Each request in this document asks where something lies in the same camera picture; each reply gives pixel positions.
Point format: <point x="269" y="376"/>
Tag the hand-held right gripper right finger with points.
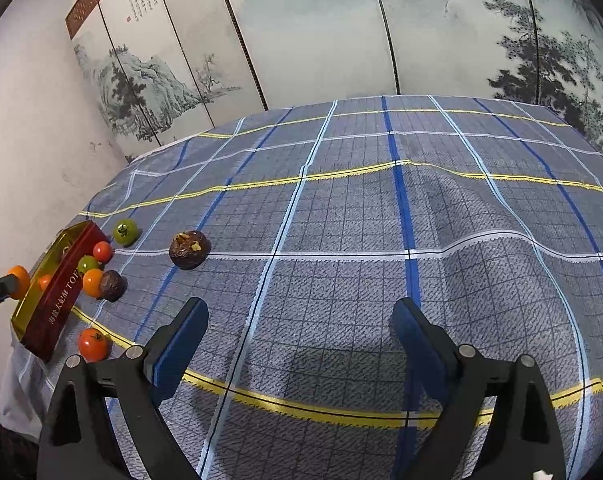
<point x="421" y="345"/>

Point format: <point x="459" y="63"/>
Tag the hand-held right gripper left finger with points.
<point x="181" y="345"/>

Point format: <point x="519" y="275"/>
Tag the mandarin orange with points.
<point x="44" y="282"/>
<point x="91" y="283"/>
<point x="21" y="280"/>

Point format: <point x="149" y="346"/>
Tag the gold and red tin box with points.
<point x="61" y="295"/>

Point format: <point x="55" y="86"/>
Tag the red tomato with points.
<point x="93" y="345"/>
<point x="103" y="252"/>

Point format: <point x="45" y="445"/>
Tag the green tomato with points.
<point x="126" y="232"/>
<point x="87" y="263"/>

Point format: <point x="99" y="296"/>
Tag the blue plaid tablecloth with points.
<point x="331" y="260"/>

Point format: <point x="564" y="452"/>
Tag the painted landscape folding screen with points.
<point x="306" y="35"/>

